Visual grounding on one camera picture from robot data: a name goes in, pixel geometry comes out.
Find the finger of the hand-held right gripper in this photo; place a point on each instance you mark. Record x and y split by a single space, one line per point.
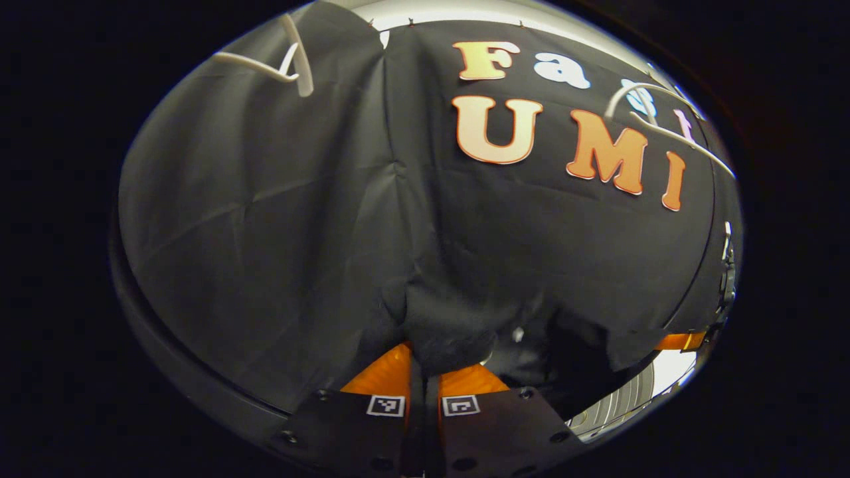
677 341

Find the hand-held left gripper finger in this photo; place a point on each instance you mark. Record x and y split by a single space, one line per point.
431 431
415 431

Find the white laundry hamper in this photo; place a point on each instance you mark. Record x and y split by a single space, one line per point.
631 398

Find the black knit garment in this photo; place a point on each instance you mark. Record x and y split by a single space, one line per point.
564 372

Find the white plastic hanger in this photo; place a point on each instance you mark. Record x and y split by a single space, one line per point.
302 60
614 99

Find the black backdrop cloth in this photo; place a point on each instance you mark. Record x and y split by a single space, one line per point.
265 232

